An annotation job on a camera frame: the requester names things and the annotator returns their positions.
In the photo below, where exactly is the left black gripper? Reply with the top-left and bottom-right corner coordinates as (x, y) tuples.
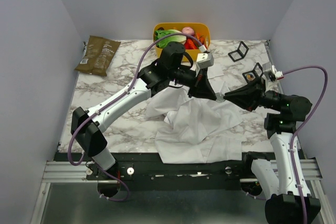
(169, 66), (217, 101)

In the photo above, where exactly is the clear round brooch backing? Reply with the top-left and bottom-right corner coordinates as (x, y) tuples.
(215, 93), (226, 103)

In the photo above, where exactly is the white shirt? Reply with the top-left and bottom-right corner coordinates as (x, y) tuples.
(145, 87), (242, 164)

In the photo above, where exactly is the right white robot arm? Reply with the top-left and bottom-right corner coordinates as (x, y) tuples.
(224, 78), (321, 223)

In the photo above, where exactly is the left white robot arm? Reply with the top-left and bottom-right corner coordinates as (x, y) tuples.
(71, 42), (216, 179)

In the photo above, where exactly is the near black folding stand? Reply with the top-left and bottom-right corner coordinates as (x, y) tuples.
(242, 62), (264, 83)

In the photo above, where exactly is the black folding stand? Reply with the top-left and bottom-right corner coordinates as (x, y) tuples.
(242, 62), (264, 83)
(228, 41), (249, 62)

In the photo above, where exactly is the yellow plastic bin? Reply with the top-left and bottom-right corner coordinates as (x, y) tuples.
(153, 23), (211, 61)

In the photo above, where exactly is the far black folding stand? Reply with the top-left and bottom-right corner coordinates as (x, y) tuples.
(228, 41), (249, 62)

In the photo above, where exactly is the red pepper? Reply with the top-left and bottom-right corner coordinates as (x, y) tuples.
(184, 38), (199, 50)

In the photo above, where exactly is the orange carrot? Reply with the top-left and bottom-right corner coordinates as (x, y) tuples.
(195, 33), (207, 48)

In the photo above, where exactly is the red onion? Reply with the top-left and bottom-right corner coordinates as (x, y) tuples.
(182, 27), (195, 36)

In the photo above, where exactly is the green lettuce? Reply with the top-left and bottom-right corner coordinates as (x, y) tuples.
(154, 29), (187, 50)

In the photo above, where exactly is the brown snack bag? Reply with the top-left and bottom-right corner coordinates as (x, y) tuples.
(75, 36), (121, 77)

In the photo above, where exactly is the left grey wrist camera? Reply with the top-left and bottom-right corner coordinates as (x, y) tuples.
(195, 45), (214, 75)

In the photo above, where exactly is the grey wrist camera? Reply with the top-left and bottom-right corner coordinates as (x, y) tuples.
(262, 62), (284, 82)
(195, 45), (214, 75)

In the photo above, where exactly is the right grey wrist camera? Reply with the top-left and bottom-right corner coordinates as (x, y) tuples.
(262, 62), (284, 82)

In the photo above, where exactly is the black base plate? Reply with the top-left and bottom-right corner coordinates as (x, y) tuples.
(54, 151), (279, 200)

